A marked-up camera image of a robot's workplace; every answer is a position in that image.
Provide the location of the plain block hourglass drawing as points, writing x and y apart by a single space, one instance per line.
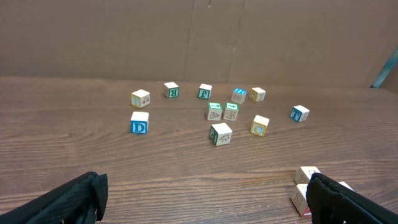
257 94

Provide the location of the block with teal letter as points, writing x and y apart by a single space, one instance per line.
204 91

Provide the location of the block with umbrella drawing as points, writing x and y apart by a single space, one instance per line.
299 113

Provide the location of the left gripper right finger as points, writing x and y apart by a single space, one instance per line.
332 203

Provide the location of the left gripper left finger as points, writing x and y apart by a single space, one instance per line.
81 200

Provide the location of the block with yellow side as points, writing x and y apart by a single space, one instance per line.
220 134

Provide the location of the block with green L top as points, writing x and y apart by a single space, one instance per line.
214 112

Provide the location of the block with blue D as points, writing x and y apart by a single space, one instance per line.
139 122

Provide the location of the block with blue top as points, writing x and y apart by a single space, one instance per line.
238 96

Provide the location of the teal pole at right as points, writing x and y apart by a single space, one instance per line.
386 69

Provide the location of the block with yellow C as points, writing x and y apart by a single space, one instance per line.
259 125

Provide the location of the block with green R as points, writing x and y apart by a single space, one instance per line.
171 90

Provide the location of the cardboard backdrop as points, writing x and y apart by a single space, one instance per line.
306 43

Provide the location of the block with red side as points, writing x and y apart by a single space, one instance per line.
304 174

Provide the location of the block with blue H side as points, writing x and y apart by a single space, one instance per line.
346 185

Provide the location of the block with red G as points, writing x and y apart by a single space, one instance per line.
299 200

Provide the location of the block with green 4 top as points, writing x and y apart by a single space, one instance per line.
231 111

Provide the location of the small plain wooden block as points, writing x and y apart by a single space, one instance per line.
140 98

